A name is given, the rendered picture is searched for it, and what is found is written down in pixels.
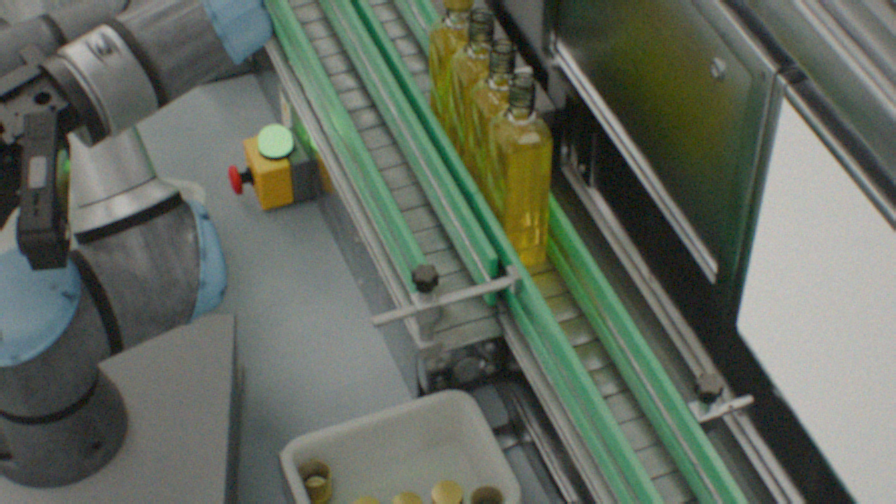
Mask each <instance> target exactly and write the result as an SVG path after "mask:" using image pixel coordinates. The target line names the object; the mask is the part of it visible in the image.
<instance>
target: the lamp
mask: <svg viewBox="0 0 896 504"><path fill-rule="evenodd" d="M293 149H294V147H293V141H292V136H291V133H290V132H289V131H288V130H287V129H286V128H285V127H283V126H280V125H271V126H268V127H266V128H264V129H263V130H262V131H261V133H260V134H259V136H258V150H259V154H260V155H261V156H262V157H263V158H265V159H267V160H270V161H279V160H283V159H285V158H287V157H289V156H290V155H291V154H292V152H293Z"/></svg>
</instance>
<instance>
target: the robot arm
mask: <svg viewBox="0 0 896 504"><path fill-rule="evenodd" d="M271 33H272V24H271V18H270V14H269V11H268V9H267V6H266V4H265V2H264V0H0V232H1V231H2V230H3V228H4V227H5V225H6V224H7V222H8V220H9V218H10V216H11V215H12V214H13V212H14V211H15V210H16V209H17V208H18V207H19V215H18V216H17V220H16V243H17V245H18V248H15V249H11V250H9V251H6V252H4V253H2V254H0V474H1V475H3V476H4V477H6V478H7V479H9V480H11V481H13V482H15V483H17V484H20V485H24V486H28V487H33V488H57V487H63V486H67V485H71V484H74V483H77V482H80V481H82V480H84V479H86V478H88V477H90V476H92V475H94V474H95V473H97V472H98V471H100V470H101V469H102V468H104V467H105V466H106V465H107V464H108V463H109V462H110V461H111V460H112V459H113V458H114V457H115V455H116V454H117V453H118V451H119V450H120V448H121V446H122V444H123V442H124V440H125V437H126V433H127V427H128V419H127V413H126V408H125V404H124V400H123V398H122V395H121V393H120V391H119V389H118V388H117V386H116V385H115V384H114V383H113V381H112V380H111V379H110V378H109V377H108V376H107V375H106V373H105V372H104V371H103V370H102V369H101V368H100V367H99V366H98V363H101V362H103V361H105V360H107V359H109V358H111V357H113V356H116V355H118V354H120V353H123V352H125V351H127V350H130V349H132V348H134V347H136V346H138V345H140V344H143V343H145V342H147V341H149V340H151V339H153V338H156V337H158V336H160V335H162V334H164V333H167V332H169V331H171V330H173V329H175V328H177V327H180V326H182V325H184V326H186V325H189V324H191V323H192V322H193V321H194V320H195V319H196V318H198V317H200V316H202V315H204V314H206V313H208V312H210V311H212V310H214V309H215V308H217V307H218V306H219V305H220V304H221V302H222V301H223V299H224V296H225V293H226V288H227V270H226V263H225V257H224V253H223V249H222V245H221V242H220V238H219V236H218V233H217V230H216V227H215V225H214V223H213V221H212V220H210V217H209V213H208V212H207V210H206V209H205V207H204V206H203V205H202V204H201V203H200V202H199V201H197V200H194V199H192V200H190V199H185V200H183V197H182V195H181V193H180V190H179V188H178V187H177V186H175V185H173V184H171V183H168V182H166V181H164V180H162V179H161V178H159V177H158V176H157V173H156V171H155V169H154V166H153V164H152V161H151V159H150V157H149V154H148V152H147V149H146V147H145V144H144V142H143V140H142V137H141V135H140V132H139V130H138V128H137V124H139V123H140V122H142V121H144V120H145V119H147V118H149V117H150V116H152V115H154V114H155V113H157V111H158V110H160V109H162V108H163V107H165V106H167V105H169V104H170V103H172V102H174V101H175V100H177V99H179V98H180V97H182V96H184V95H185V94H187V93H188V92H190V91H192V90H193V89H195V88H197V87H198V86H200V85H202V84H203V83H205V82H207V81H208V80H210V79H212V78H213V77H215V76H217V75H218V74H220V73H222V72H223V71H225V70H227V69H228V68H230V67H232V66H233V65H235V64H236V65H239V64H241V63H242V62H243V59H244V58H246V57H247V56H249V55H250V54H252V53H253V52H255V51H256V50H258V49H259V48H261V47H262V46H264V45H265V44H266V43H267V42H268V41H269V39H270V37H271ZM70 189H71V191H72V193H73V196H74V198H75V200H76V203H77V205H78V207H79V208H78V214H77V216H76V219H75V221H74V224H73V226H72V232H73V235H74V237H75V239H76V242H77V244H78V248H76V249H73V250H71V249H70V247H71V227H70V223H69V193H70Z"/></svg>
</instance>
